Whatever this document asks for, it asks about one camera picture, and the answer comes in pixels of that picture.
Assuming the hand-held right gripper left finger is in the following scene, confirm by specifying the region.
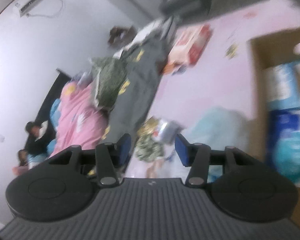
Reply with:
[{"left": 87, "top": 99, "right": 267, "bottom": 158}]
[{"left": 48, "top": 133, "right": 132, "bottom": 187}]

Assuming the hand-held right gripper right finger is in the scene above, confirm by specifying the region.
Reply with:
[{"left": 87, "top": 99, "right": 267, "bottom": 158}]
[{"left": 174, "top": 133, "right": 262, "bottom": 187}]

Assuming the green floral cloth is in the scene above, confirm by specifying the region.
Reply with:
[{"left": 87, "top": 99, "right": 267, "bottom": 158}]
[{"left": 135, "top": 134, "right": 165, "bottom": 162}]

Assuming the cardboard box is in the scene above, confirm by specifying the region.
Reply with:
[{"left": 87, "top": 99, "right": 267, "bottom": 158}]
[{"left": 249, "top": 26, "right": 300, "bottom": 230}]

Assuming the blue tissue packet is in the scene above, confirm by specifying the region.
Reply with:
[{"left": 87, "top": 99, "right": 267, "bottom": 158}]
[{"left": 265, "top": 106, "right": 300, "bottom": 188}]

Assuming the light blue white packet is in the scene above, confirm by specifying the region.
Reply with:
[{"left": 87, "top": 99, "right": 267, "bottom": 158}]
[{"left": 264, "top": 61, "right": 300, "bottom": 108}]

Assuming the white plastic bag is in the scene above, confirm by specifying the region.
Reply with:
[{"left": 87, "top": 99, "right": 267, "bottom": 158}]
[{"left": 165, "top": 106, "right": 253, "bottom": 183}]

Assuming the pink quilt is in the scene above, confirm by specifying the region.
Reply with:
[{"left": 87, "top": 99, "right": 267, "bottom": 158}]
[{"left": 49, "top": 81, "right": 109, "bottom": 158}]

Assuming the grey printed quilt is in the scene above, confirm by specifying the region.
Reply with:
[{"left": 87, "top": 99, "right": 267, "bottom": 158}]
[{"left": 107, "top": 17, "right": 180, "bottom": 143}]

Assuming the green patterned pillow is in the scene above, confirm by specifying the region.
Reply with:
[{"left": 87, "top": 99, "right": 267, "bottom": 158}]
[{"left": 90, "top": 56, "right": 129, "bottom": 110}]

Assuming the pink printed bed sheet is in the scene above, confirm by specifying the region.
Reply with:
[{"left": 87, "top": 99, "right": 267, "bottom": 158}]
[{"left": 125, "top": 0, "right": 300, "bottom": 180}]

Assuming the light blue blanket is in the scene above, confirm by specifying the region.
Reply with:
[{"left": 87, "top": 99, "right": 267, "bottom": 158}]
[{"left": 47, "top": 97, "right": 64, "bottom": 155}]

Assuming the black headboard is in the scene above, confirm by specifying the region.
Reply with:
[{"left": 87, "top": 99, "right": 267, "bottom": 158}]
[{"left": 35, "top": 69, "right": 73, "bottom": 140}]

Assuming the pink wet wipes pack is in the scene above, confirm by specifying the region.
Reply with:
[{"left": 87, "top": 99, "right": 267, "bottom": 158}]
[{"left": 166, "top": 24, "right": 213, "bottom": 67}]

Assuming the brown carton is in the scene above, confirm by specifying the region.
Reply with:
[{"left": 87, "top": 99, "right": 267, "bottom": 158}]
[{"left": 108, "top": 26, "right": 137, "bottom": 48}]

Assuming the white pillow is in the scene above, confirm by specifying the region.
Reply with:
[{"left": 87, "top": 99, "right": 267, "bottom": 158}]
[{"left": 125, "top": 19, "right": 165, "bottom": 50}]

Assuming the grey storage box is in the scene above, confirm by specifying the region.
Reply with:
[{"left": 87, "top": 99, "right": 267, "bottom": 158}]
[{"left": 160, "top": 0, "right": 213, "bottom": 20}]

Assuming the air conditioner cable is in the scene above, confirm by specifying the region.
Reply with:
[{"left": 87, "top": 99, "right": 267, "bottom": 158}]
[{"left": 25, "top": 0, "right": 64, "bottom": 19}]

